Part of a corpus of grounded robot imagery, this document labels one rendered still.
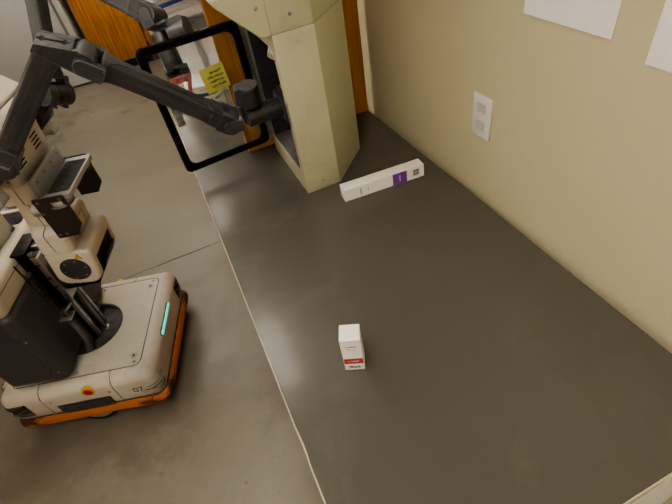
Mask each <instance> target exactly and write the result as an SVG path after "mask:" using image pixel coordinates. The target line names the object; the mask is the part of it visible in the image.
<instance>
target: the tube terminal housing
mask: <svg viewBox="0 0 672 504"><path fill-rule="evenodd" d="M263 2H264V7H265V11H266V15H267V19H268V24H269V28H270V32H271V35H270V36H269V37H265V38H260V37H259V38H260V39H261V40H262V41H263V42H264V43H265V44H266V45H268V46H269V47H270V48H271V50H272V53H273V56H274V60H275V64H276V68H277V72H278V76H279V81H280V85H281V89H282V93H283V97H284V102H285V103H286V104H287V105H288V110H289V114H290V118H291V122H292V127H293V128H292V127H291V126H290V127H291V131H292V135H293V139H294V143H295V148H296V152H297V156H298V160H299V164H300V168H299V167H298V166H297V164H296V163H295V162H294V160H293V159H292V158H291V156H290V155H289V154H288V152H287V151H286V150H285V148H284V147H283V146H282V145H281V143H280V142H279V141H278V139H277V138H276V136H275V134H274V137H275V139H274V141H275V145H276V149H277V151H278V152H279V153H280V155H281V156H282V158H283V159H284V160H285V162H286V163H287V164H288V166H289V167H290V169H291V170H292V171H293V173H294V174H295V175H296V177H297V178H298V180H299V181H300V182H301V184H302V185H303V186H304V188H305V189H306V191H307V192H308V193H312V192H314V191H317V190H320V189H322V188H325V187H327V186H330V185H333V184H335V183H338V182H340V181H341V180H342V178H343V176H344V174H345V173H346V171H347V169H348V168H349V166H350V164H351V163H352V161H353V159H354V158H355V156H356V154H357V152H358V151H359V149H360V143H359V135H358V127H357V119H356V111H355V102H354V94H353V86H352V78H351V70H350V62H349V54H348V46H347V38H346V30H345V22H344V14H343V6H342V0H263Z"/></svg>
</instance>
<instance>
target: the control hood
mask: <svg viewBox="0 0 672 504"><path fill-rule="evenodd" d="M206 1H207V2H208V3H209V4H210V5H211V6H212V7H213V8H214V9H216V10H217V11H219V12H220V13H222V14H224V15H225V16H227V17H228V18H230V19H231V20H233V21H235V22H236V23H238V24H239V25H241V26H242V27H244V28H246V29H247V30H249V31H250V32H252V33H253V34H255V35H257V36H258V37H260V38H265V37H269V36H270V35H271V32H270V28H269V24H268V19H267V15H266V11H265V7H264V2H263V0H206Z"/></svg>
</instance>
